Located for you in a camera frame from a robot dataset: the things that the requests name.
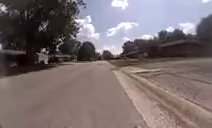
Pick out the round dark tree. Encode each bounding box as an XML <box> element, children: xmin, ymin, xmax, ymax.
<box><xmin>76</xmin><ymin>40</ymin><xmax>97</xmax><ymax>62</ymax></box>

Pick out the row of trees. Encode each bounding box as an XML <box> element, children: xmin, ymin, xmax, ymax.
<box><xmin>121</xmin><ymin>13</ymin><xmax>212</xmax><ymax>51</ymax></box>

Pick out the white structure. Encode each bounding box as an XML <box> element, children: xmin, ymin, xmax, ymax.
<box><xmin>35</xmin><ymin>47</ymin><xmax>50</xmax><ymax>65</ymax></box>

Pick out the long dark low house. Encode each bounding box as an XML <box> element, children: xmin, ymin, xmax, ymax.
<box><xmin>137</xmin><ymin>39</ymin><xmax>212</xmax><ymax>59</ymax></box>

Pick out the group of dark trees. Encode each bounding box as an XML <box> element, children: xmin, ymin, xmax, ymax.
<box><xmin>0</xmin><ymin>0</ymin><xmax>88</xmax><ymax>66</ymax></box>

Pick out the wide concrete driveway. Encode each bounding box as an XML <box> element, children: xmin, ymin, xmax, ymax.
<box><xmin>122</xmin><ymin>57</ymin><xmax>212</xmax><ymax>114</ymax></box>

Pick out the pale concrete kerb strip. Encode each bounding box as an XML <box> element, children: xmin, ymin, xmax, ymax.
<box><xmin>112</xmin><ymin>66</ymin><xmax>212</xmax><ymax>128</ymax></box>

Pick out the grey asphalt road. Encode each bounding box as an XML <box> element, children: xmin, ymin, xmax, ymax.
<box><xmin>0</xmin><ymin>60</ymin><xmax>149</xmax><ymax>128</ymax></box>

